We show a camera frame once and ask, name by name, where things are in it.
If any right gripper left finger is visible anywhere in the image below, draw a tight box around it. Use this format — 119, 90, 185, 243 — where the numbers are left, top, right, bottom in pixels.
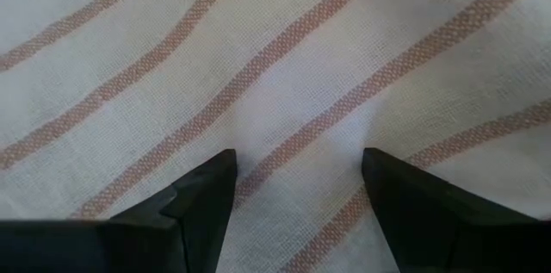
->
0, 148, 238, 273

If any white towel with pink stripes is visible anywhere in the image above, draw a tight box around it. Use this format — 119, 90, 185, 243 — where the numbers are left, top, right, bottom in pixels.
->
0, 0, 551, 273

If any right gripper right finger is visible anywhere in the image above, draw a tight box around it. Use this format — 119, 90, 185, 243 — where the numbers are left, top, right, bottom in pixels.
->
362, 147, 551, 273

